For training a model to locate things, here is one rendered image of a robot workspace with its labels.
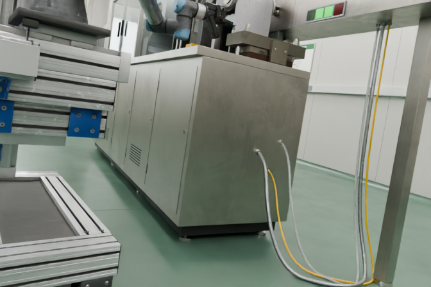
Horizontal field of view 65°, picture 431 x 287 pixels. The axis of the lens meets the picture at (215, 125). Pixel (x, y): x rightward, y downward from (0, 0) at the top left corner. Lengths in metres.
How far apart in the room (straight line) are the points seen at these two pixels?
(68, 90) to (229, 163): 0.86
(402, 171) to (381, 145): 2.69
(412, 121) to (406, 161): 0.17
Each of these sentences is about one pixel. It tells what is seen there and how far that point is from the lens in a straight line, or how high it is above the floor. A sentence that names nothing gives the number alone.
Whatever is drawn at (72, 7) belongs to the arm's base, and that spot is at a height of 0.86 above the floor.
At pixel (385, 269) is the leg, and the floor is 0.08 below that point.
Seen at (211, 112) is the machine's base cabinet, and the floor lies 0.62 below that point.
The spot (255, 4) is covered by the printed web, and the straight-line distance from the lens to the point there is 1.97.
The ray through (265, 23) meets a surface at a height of 1.15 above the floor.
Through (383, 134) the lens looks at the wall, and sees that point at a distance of 4.30.
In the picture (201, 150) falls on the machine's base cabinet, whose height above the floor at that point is 0.45.
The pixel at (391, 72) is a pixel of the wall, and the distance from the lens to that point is 4.37.
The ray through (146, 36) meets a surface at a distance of 2.76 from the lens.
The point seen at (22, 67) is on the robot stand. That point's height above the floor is 0.68.
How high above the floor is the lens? 0.66
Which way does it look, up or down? 3 degrees down
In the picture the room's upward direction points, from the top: 8 degrees clockwise
